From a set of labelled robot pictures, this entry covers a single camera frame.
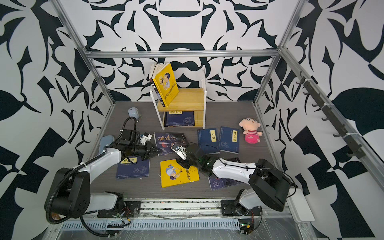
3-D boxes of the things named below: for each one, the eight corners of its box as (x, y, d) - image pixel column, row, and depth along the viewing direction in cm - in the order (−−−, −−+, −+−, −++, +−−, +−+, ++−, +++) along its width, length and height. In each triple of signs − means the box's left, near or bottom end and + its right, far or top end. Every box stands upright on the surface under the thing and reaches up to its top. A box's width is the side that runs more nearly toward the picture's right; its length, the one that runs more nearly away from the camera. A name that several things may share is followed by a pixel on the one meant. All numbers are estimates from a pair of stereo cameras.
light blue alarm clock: (130, 122, 113) (125, 112, 103) (136, 115, 117) (131, 105, 108) (136, 125, 111) (131, 115, 102) (142, 117, 116) (137, 107, 107)
